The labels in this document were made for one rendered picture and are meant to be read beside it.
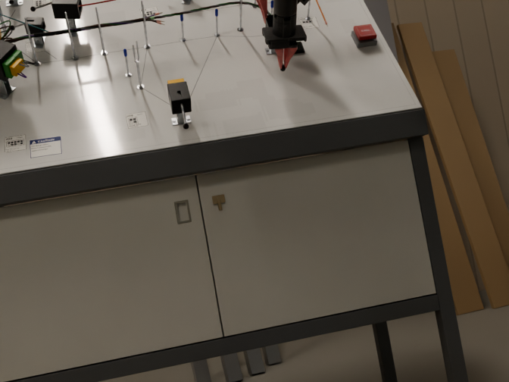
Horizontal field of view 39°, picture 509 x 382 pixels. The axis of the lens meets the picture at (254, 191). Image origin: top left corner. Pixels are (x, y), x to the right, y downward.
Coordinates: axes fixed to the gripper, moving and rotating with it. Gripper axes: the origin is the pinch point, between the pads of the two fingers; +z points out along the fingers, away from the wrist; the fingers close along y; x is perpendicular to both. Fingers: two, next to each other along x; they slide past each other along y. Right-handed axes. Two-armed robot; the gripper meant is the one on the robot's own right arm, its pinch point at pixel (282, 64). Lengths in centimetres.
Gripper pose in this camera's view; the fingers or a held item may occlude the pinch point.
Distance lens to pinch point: 184.3
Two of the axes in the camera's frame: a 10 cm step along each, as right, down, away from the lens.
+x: 1.7, 6.4, -7.5
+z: -0.1, 7.6, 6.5
